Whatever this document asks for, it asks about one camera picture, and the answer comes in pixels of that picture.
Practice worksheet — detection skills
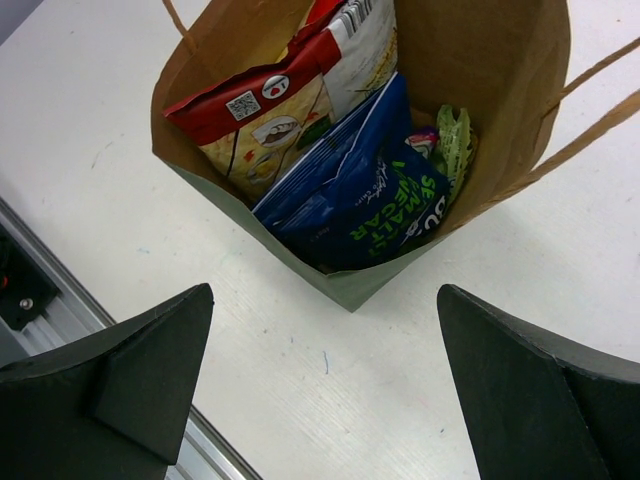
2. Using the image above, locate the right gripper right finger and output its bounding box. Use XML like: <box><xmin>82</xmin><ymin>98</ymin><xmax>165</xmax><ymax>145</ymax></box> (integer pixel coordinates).
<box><xmin>437</xmin><ymin>284</ymin><xmax>639</xmax><ymax>479</ymax></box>

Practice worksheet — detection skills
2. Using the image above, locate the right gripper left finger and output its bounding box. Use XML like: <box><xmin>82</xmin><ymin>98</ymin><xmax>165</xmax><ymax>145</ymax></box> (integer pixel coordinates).
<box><xmin>1</xmin><ymin>284</ymin><xmax>214</xmax><ymax>479</ymax></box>

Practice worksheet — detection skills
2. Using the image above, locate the light green snack packet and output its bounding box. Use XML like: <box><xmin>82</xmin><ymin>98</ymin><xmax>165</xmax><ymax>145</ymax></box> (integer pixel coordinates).
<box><xmin>436</xmin><ymin>104</ymin><xmax>476</xmax><ymax>198</ymax></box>

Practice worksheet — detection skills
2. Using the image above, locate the purple Fox's candy bag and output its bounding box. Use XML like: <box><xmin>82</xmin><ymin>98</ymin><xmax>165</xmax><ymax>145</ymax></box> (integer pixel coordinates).
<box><xmin>405</xmin><ymin>126</ymin><xmax>440</xmax><ymax>159</ymax></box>

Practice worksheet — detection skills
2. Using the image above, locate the blue Burts chips bag back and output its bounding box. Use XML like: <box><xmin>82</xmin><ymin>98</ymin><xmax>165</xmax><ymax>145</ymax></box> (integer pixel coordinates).
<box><xmin>252</xmin><ymin>72</ymin><xmax>411</xmax><ymax>224</ymax></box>

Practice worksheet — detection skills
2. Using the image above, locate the blue burts chips bag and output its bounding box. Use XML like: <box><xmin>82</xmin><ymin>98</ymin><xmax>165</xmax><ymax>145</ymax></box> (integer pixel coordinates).
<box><xmin>252</xmin><ymin>72</ymin><xmax>411</xmax><ymax>224</ymax></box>
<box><xmin>269</xmin><ymin>143</ymin><xmax>449</xmax><ymax>271</ymax></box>

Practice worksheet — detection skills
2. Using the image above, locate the green paper bag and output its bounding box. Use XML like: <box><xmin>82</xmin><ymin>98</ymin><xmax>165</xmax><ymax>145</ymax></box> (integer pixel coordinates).
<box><xmin>150</xmin><ymin>0</ymin><xmax>640</xmax><ymax>314</ymax></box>

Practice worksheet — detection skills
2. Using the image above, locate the large red white chips bag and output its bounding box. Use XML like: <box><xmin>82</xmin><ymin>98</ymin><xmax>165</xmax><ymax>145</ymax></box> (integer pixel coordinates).
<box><xmin>163</xmin><ymin>1</ymin><xmax>397</xmax><ymax>203</ymax></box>

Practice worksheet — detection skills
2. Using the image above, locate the blue Burts chips bag front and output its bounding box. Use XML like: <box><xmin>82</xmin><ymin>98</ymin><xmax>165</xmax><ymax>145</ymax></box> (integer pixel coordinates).
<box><xmin>269</xmin><ymin>143</ymin><xmax>449</xmax><ymax>271</ymax></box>

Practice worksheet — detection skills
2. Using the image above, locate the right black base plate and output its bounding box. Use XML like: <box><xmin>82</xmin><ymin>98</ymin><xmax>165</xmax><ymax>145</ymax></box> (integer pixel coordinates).
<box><xmin>1</xmin><ymin>233</ymin><xmax>58</xmax><ymax>331</ymax></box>

